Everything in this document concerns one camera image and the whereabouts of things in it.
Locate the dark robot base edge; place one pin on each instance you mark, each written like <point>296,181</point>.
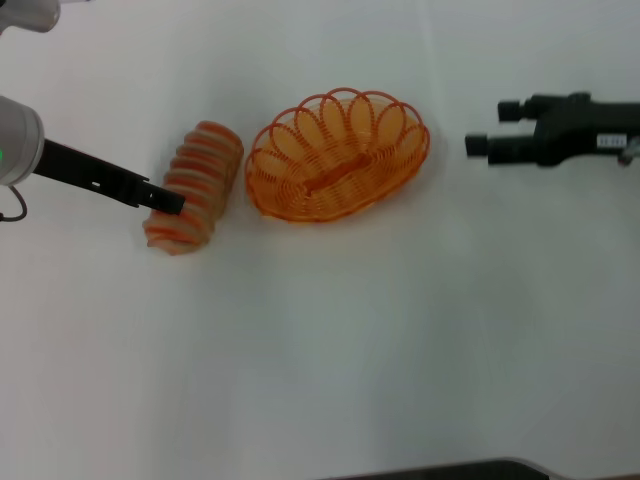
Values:
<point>450,470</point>

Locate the orange plastic woven basket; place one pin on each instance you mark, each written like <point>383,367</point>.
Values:
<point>335,175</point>

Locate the orange striped bread loaf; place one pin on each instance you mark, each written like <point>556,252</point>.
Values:
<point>205,170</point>

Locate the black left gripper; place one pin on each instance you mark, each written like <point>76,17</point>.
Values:
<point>90,172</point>

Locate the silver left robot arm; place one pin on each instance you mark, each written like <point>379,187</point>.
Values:
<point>17,140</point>

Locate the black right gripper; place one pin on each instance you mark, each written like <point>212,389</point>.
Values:
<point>585,130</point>

